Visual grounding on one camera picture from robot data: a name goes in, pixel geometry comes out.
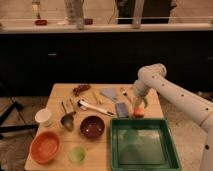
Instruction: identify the silver fork orange handle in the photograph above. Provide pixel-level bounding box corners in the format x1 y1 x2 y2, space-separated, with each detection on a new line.
120 87 132 104

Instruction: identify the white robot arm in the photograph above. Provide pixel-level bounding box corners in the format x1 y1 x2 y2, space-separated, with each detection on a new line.
133 63 213 171

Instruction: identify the green plastic cup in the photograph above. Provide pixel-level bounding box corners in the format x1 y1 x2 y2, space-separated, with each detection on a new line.
68 146 86 163

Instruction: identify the white cup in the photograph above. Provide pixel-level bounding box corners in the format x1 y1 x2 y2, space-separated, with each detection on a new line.
35 108 52 127

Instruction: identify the orange round fruit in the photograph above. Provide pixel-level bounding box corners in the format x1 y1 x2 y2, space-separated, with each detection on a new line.
133 107 145 118

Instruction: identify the blue sponge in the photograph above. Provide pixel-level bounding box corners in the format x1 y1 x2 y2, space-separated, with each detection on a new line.
115 102 129 117

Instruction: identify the grey blue cloth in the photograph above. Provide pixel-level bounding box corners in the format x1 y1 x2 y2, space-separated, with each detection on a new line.
100 88 117 102

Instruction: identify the green plastic tray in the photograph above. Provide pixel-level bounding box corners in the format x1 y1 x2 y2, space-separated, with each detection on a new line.
110 118 181 171

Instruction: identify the yellow banana toy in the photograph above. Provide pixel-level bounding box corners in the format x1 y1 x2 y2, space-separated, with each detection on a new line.
92 90 102 105

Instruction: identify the dark purple bowl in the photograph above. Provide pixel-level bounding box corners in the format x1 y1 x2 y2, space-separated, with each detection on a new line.
80 116 105 140

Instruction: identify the dark red grapes bunch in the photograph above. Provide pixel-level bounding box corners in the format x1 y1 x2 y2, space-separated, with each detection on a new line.
72 84 91 96

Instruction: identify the small cardboard box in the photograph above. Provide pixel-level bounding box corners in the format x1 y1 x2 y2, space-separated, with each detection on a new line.
62 99 76 114

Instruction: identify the orange bowl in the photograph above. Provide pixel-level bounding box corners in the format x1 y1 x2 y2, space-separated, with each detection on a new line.
30 131 60 165

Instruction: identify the red bowl on shelf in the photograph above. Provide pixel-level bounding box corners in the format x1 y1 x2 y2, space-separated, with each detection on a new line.
34 20 47 26

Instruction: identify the black tripod stand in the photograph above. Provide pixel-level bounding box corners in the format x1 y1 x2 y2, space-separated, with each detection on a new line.
0 83 39 141

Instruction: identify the white bottle on shelf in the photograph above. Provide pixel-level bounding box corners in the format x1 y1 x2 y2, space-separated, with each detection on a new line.
32 0 41 19

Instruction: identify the white handled spatula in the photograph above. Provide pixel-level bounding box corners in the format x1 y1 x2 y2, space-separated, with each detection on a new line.
77 100 113 116

